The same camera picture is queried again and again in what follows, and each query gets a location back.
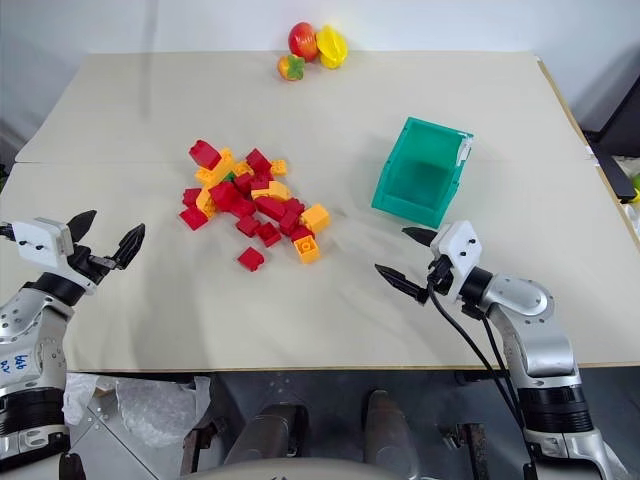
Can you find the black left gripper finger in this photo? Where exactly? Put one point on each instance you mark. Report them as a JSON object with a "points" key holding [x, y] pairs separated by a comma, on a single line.
{"points": [[129, 246], [82, 225]]}

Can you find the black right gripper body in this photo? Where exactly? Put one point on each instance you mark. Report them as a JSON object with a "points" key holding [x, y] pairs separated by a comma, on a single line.
{"points": [[440, 275]]}

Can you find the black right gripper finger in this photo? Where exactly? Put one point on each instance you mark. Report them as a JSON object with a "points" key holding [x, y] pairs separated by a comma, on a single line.
{"points": [[402, 284], [422, 236]]}

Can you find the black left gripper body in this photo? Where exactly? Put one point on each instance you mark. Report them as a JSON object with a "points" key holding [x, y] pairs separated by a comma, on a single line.
{"points": [[85, 265]]}

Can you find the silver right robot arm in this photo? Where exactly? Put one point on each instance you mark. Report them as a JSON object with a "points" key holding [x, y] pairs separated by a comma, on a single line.
{"points": [[540, 330]]}

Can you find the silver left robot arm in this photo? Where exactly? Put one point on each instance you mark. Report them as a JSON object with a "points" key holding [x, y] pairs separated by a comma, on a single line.
{"points": [[30, 330]]}

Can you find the green plastic bin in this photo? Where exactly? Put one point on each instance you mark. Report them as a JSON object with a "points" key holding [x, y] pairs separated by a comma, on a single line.
{"points": [[425, 175]]}

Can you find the red toy building block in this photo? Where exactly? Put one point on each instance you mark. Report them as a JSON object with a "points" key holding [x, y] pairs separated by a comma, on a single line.
{"points": [[289, 222], [205, 154], [295, 206], [224, 195], [243, 207], [259, 160], [191, 196], [271, 208], [194, 218], [244, 182], [268, 235], [262, 176], [301, 233], [251, 259], [248, 225]]}

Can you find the yellow toy building block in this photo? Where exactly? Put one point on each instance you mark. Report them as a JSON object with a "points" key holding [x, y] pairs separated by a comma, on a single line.
{"points": [[226, 159], [279, 167], [206, 202]]}

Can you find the orange toy building block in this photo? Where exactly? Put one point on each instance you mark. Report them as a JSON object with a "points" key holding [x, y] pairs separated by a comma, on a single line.
{"points": [[316, 218], [243, 168], [209, 176], [307, 250]]}

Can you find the green plastic building brick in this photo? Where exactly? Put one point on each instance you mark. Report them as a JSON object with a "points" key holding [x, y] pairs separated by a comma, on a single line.
{"points": [[229, 176]]}

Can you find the clear plastic wrap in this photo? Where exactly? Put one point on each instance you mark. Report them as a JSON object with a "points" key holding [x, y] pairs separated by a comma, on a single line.
{"points": [[135, 400]]}

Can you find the yellow plastic toy brick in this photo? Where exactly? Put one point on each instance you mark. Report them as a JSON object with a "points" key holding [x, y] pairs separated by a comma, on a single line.
{"points": [[272, 190]]}

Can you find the grey metal plate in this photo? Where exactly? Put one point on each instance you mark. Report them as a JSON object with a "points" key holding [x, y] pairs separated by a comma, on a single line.
{"points": [[107, 452]]}

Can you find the dark rounded shape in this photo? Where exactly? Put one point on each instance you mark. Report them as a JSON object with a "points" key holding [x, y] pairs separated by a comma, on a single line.
{"points": [[262, 435]]}

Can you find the yellow toy starfruit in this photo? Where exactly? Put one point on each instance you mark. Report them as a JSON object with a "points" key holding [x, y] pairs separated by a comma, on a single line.
{"points": [[332, 47]]}

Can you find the orange toy persimmon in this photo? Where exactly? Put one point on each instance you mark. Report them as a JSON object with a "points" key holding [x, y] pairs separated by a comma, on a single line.
{"points": [[290, 67]]}

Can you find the yellow-green round object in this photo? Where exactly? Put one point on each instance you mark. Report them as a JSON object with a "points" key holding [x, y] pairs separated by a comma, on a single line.
{"points": [[636, 186]]}

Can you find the red toy apple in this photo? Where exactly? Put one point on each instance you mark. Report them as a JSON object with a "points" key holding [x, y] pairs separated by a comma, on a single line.
{"points": [[303, 41]]}

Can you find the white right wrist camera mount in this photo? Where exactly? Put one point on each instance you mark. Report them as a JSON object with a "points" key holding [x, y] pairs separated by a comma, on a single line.
{"points": [[460, 250]]}

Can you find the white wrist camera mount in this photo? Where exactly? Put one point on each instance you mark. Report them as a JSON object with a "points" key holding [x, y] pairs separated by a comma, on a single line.
{"points": [[460, 250], [42, 242]]}

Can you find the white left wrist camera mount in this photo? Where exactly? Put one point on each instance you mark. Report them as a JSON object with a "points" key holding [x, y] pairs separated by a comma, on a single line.
{"points": [[42, 242]]}

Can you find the rusty metal bracket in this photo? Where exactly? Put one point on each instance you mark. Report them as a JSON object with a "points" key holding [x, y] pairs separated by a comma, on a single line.
{"points": [[470, 450], [200, 445]]}

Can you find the black furniture frame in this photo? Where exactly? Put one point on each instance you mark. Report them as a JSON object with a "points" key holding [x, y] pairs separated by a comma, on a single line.
{"points": [[612, 120]]}

